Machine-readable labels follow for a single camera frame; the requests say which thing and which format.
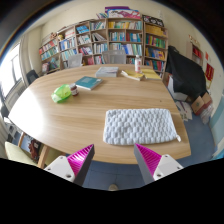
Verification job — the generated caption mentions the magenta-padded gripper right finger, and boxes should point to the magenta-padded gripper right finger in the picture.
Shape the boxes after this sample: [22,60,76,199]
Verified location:
[133,143,185,186]

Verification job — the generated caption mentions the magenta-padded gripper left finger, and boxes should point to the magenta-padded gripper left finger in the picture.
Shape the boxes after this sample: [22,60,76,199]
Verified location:
[44,143,96,187]

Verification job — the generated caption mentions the white waffle-textured towel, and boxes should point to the white waffle-textured towel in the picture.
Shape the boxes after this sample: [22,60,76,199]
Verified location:
[102,108,182,146]

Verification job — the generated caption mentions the papers on floor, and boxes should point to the papers on floor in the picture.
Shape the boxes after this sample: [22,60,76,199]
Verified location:
[174,99,194,122]

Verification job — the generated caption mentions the yellow-green chair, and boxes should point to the yellow-green chair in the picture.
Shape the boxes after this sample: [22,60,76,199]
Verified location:
[4,141,38,167]

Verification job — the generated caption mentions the green plastic container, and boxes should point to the green plastic container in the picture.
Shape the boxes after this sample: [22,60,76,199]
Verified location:
[50,83,73,104]

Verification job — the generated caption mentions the white box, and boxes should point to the white box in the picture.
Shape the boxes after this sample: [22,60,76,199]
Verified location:
[166,75,189,102]

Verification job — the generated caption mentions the cardboard box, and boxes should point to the cardboard box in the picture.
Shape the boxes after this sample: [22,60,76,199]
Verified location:
[201,91,214,109]
[190,95,206,116]

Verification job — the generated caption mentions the teal book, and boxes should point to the teal book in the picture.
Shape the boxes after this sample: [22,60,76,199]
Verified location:
[74,75,104,91]

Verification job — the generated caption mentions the yellow folder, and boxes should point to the yellow folder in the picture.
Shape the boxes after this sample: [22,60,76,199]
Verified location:
[139,68,163,81]

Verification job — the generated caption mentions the yellow book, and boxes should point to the yellow book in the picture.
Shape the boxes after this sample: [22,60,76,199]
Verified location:
[120,69,146,82]

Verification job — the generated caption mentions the grey book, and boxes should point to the grey book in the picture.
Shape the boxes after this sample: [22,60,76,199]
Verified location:
[94,66,120,79]

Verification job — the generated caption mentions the black cloth cover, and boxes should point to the black cloth cover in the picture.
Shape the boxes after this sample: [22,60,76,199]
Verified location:
[165,45,208,101]

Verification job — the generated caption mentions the white bottle with red label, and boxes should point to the white bottle with red label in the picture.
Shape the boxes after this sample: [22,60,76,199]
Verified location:
[134,54,143,74]

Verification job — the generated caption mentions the dark office chair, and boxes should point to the dark office chair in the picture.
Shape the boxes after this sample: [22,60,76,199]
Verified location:
[25,69,40,85]

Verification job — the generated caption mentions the small grey mesh chair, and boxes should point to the small grey mesh chair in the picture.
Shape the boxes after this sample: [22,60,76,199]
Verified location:
[67,53,84,69]

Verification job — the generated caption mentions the wide grey mesh chair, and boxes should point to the wide grey mesh chair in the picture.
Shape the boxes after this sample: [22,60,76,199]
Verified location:
[101,49,128,65]

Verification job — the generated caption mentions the wooden bookshelf unit with books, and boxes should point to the wooden bookshelf unit with books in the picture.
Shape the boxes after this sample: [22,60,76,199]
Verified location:
[38,5,169,76]

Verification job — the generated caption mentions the red wall poster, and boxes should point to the red wall poster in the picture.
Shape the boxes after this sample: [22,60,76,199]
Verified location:
[204,62,215,82]

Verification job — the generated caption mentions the small wall shelf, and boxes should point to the small wall shelf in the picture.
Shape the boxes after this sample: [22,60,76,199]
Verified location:
[190,41,204,68]

